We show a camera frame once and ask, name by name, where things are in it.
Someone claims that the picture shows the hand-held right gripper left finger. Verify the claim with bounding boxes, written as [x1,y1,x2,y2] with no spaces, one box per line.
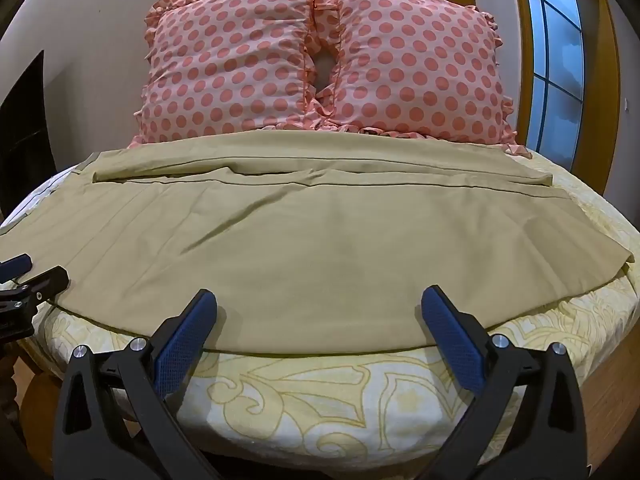
[56,288,221,480]

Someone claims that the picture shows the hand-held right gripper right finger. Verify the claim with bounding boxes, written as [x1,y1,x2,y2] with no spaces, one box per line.
[419,285,587,480]

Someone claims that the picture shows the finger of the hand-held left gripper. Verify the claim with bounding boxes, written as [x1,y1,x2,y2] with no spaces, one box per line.
[0,266,70,333]
[0,255,34,283]

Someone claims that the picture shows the khaki pants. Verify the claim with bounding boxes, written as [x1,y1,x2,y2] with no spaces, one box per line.
[0,130,632,361]

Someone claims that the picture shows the yellow patterned bed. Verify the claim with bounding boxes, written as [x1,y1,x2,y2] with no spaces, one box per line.
[0,152,640,468]

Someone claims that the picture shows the dark wooden cabinet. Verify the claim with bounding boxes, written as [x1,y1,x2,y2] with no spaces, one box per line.
[0,50,56,221]

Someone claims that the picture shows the pink polka dot pillow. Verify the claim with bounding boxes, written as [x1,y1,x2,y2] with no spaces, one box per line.
[127,0,331,148]
[312,0,535,161]

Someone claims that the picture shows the window with yellow frame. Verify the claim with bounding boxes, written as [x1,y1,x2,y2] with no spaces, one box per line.
[509,0,621,196]

